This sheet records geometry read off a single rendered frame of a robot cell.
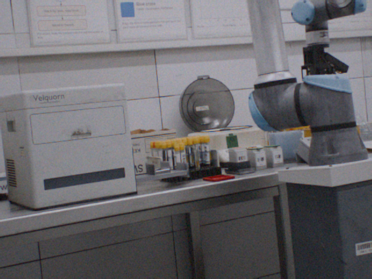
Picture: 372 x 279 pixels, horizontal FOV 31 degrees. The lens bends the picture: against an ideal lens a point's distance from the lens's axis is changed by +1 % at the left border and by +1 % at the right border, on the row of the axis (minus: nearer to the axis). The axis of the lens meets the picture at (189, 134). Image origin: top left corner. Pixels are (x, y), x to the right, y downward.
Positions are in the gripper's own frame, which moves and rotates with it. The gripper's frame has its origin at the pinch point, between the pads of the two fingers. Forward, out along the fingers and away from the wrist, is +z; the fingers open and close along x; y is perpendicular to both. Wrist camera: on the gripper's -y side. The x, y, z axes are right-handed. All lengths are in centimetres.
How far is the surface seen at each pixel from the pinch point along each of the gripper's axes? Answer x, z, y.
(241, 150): 3.9, 10.5, 37.9
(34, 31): -54, -35, 81
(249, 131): -18.3, 6.7, 20.2
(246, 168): 5.8, 16.1, 37.9
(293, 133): -2.9, 8.1, 13.1
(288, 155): -3.1, 15.1, 15.8
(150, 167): 5, 11, 69
